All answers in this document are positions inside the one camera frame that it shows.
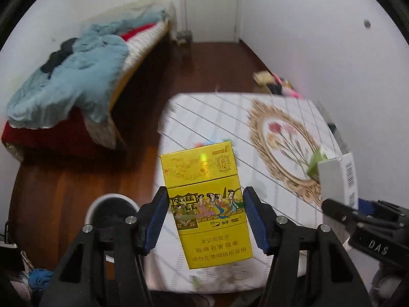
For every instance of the white floral tablecloth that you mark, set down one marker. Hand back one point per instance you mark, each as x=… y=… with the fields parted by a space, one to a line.
x=223 y=121

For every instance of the light blue duvet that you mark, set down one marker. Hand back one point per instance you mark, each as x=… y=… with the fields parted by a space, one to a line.
x=80 y=73

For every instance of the grey wall hook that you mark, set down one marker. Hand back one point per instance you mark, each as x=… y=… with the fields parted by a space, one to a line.
x=366 y=23

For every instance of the small dark box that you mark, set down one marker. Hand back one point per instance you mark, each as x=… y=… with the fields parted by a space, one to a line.
x=184 y=36

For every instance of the white cardboard box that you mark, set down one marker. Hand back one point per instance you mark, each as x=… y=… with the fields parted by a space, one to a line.
x=332 y=182

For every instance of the blue cloth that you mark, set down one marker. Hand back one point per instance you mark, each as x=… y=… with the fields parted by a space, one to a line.
x=40 y=278

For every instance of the pink item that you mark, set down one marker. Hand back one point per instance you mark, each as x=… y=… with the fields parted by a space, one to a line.
x=287 y=86

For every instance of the white door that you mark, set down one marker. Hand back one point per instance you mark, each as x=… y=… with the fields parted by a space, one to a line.
x=211 y=3

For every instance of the beige box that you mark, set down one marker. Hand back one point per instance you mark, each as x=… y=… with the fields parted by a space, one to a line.
x=263 y=80

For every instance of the metal trash bin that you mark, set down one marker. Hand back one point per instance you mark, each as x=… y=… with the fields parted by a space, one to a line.
x=108 y=202

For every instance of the black garment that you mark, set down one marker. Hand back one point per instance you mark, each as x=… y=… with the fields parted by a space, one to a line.
x=60 y=54

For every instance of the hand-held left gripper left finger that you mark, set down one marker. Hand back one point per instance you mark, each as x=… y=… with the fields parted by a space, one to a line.
x=156 y=222

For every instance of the yellow cigarette pack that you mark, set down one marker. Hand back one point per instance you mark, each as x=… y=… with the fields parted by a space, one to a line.
x=204 y=208

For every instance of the green packet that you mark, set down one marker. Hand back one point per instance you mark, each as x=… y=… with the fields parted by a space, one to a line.
x=316 y=163

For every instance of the red bed sheet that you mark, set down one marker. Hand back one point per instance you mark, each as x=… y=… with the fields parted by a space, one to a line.
x=48 y=139

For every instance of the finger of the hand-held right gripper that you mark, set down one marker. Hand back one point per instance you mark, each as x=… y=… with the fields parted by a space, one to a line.
x=338 y=212
x=383 y=211

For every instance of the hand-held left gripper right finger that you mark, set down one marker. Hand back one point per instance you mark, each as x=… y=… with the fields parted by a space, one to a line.
x=255 y=222

